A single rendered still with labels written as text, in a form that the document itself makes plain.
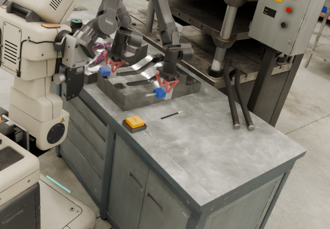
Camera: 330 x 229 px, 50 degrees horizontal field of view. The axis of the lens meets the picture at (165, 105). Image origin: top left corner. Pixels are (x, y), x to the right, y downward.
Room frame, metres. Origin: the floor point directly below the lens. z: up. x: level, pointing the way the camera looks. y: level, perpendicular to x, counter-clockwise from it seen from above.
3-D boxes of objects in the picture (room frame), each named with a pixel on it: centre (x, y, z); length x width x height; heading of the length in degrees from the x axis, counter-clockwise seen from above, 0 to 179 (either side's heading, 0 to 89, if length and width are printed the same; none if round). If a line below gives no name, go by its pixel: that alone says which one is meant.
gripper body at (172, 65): (1.42, 0.02, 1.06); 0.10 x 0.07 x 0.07; 43
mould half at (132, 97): (1.67, 0.10, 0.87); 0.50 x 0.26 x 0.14; 134
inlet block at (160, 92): (1.40, 0.04, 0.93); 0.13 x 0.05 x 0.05; 133
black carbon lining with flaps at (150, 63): (1.66, 0.12, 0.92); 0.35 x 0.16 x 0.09; 134
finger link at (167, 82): (1.41, 0.01, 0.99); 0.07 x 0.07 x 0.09; 43
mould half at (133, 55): (1.87, 0.41, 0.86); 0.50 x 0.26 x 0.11; 151
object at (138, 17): (2.70, -0.13, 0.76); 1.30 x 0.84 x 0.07; 44
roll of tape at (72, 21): (2.20, 0.67, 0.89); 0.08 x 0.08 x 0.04
